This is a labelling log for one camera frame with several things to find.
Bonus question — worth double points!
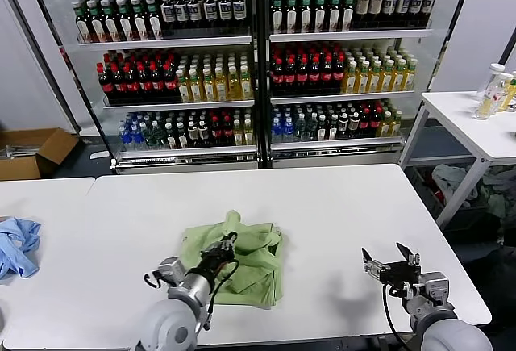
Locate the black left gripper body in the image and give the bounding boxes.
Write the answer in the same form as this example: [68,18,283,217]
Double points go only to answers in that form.
[200,245,235,274]

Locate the white side table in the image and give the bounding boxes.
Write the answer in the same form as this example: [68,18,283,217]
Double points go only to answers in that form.
[398,90,516,231]

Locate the green neck dark tea bottle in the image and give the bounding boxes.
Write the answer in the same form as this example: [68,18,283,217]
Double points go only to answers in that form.
[74,2,90,44]
[327,0,341,33]
[88,0,104,43]
[145,0,163,40]
[341,0,355,32]
[298,0,313,34]
[102,0,119,42]
[284,0,298,34]
[270,0,285,34]
[313,0,327,33]
[131,0,148,40]
[116,0,133,41]

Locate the red cap cola bottle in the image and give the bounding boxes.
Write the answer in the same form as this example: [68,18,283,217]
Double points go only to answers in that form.
[296,56,310,87]
[284,56,298,88]
[332,56,346,86]
[124,64,139,98]
[163,64,178,98]
[137,64,152,98]
[308,56,322,87]
[320,56,334,87]
[111,64,126,99]
[272,56,285,88]
[150,64,165,98]
[98,64,114,100]

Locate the light green polo shirt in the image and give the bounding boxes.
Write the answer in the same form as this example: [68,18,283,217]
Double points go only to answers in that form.
[181,210,285,311]

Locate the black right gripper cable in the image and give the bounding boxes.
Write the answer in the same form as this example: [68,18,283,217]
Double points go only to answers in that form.
[381,282,409,351]

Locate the grey white crumpled garment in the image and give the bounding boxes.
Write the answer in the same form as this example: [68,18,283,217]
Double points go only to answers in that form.
[431,164,483,210]

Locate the open brown cardboard box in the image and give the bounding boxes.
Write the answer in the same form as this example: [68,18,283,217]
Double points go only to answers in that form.
[0,127,81,181]

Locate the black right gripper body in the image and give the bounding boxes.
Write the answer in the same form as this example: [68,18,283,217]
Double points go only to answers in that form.
[381,261,422,292]

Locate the teal grey crumpled garment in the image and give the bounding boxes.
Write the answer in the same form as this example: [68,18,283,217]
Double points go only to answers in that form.
[481,171,516,219]

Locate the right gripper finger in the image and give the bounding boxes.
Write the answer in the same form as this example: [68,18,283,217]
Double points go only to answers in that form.
[396,242,421,266]
[362,248,389,278]

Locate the beige label dark drink bottle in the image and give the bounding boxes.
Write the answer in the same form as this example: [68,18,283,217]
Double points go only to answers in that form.
[355,0,369,31]
[368,0,383,31]

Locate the black mesh laundry basket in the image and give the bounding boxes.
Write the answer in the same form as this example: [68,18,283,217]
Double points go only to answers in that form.
[405,165,448,217]

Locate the silver metal rods bundle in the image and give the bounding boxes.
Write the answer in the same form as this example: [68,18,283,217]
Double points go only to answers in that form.
[0,144,41,161]

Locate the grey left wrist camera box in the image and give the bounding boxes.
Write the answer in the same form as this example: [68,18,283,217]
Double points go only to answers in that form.
[156,257,186,286]

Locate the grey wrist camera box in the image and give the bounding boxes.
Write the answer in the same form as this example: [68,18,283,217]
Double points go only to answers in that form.
[418,272,451,303]
[156,257,186,286]

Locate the clear bottle white cap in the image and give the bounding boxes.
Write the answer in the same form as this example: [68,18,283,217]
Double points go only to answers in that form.
[474,64,505,121]

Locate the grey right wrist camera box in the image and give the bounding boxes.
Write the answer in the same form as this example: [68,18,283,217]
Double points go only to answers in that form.
[418,272,451,303]

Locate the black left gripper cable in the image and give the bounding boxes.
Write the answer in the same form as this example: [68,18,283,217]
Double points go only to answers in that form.
[206,259,239,332]

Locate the blue label dark drink bottle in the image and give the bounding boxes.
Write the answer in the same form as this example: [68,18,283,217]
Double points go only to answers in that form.
[160,0,176,29]
[233,0,248,27]
[203,0,219,27]
[422,0,436,27]
[409,0,423,28]
[174,0,189,28]
[218,0,234,27]
[188,0,203,28]
[396,0,410,28]
[382,0,397,29]

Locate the glass door drink shelf cabinet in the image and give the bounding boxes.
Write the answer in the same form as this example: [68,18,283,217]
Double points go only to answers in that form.
[23,0,263,175]
[257,0,479,170]

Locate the yellow tea bottle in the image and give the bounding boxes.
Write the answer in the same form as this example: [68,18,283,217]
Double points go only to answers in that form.
[189,69,203,102]
[356,61,370,94]
[215,67,229,102]
[404,58,417,92]
[343,61,357,94]
[368,61,382,94]
[178,69,191,103]
[240,65,254,101]
[202,68,216,102]
[393,59,406,93]
[381,60,394,94]
[227,66,241,101]

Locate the crumpled light blue cloth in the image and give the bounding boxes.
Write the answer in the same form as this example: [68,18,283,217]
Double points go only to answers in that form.
[0,216,43,280]

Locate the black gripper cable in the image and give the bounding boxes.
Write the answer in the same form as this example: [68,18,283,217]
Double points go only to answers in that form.
[206,259,239,332]
[381,282,409,351]

